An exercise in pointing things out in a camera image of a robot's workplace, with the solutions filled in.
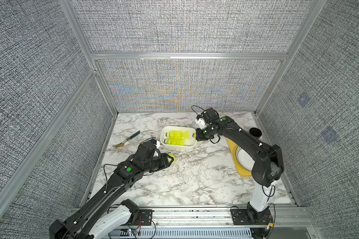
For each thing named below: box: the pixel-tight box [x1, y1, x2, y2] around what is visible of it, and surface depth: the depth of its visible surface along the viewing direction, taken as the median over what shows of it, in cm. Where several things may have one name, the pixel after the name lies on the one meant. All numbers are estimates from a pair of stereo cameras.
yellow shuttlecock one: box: [165, 130, 190, 139], surface depth 105 cm
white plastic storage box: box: [160, 125, 197, 150], surface depth 103 cm
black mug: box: [249, 127, 262, 140], surface depth 99 cm
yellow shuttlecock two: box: [164, 137, 186, 146], surface depth 101 cm
